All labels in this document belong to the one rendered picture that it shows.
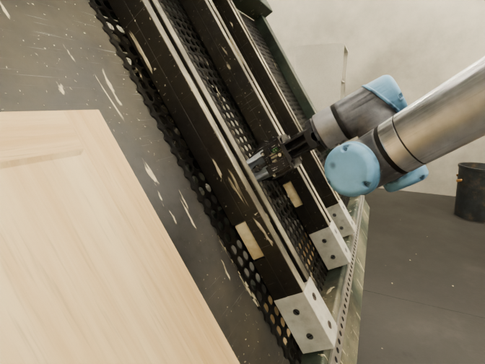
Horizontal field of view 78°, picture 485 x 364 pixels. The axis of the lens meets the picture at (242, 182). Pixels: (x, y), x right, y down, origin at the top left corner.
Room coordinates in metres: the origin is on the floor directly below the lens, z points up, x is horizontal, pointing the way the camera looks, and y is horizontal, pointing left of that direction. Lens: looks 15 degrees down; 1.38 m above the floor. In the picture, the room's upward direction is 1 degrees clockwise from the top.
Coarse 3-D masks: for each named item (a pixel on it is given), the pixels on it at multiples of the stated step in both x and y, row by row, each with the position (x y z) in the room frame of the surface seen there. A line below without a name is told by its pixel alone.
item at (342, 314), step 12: (360, 204) 1.40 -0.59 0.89; (360, 216) 1.28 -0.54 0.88; (348, 264) 0.83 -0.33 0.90; (348, 276) 0.77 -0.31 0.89; (348, 288) 0.72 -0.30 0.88; (348, 300) 0.68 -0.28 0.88; (336, 324) 0.57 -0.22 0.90; (336, 336) 0.54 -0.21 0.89; (336, 348) 0.51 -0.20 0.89; (336, 360) 0.48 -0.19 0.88
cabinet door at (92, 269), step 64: (0, 128) 0.32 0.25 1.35; (64, 128) 0.38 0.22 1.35; (0, 192) 0.28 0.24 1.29; (64, 192) 0.33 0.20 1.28; (128, 192) 0.39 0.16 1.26; (0, 256) 0.24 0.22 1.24; (64, 256) 0.28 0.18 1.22; (128, 256) 0.33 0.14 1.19; (0, 320) 0.21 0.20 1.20; (64, 320) 0.24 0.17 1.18; (128, 320) 0.28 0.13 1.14; (192, 320) 0.34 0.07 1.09
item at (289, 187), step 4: (284, 184) 0.88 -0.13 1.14; (288, 184) 0.87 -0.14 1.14; (288, 188) 0.87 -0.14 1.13; (292, 188) 0.87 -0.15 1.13; (288, 192) 0.87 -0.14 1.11; (292, 192) 0.87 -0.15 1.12; (296, 192) 0.86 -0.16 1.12; (292, 196) 0.87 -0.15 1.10; (296, 196) 0.86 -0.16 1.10; (292, 200) 0.87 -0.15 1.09; (296, 200) 0.86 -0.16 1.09; (300, 200) 0.86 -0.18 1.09; (296, 204) 0.86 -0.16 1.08; (300, 204) 0.86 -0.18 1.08
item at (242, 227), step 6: (240, 222) 0.56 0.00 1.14; (240, 228) 0.56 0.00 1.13; (246, 228) 0.55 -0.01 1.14; (240, 234) 0.56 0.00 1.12; (246, 234) 0.55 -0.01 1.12; (252, 234) 0.55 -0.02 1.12; (246, 240) 0.55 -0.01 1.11; (252, 240) 0.55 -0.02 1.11; (246, 246) 0.55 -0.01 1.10; (252, 246) 0.55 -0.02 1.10; (258, 246) 0.54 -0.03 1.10; (252, 252) 0.55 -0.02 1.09; (258, 252) 0.54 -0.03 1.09
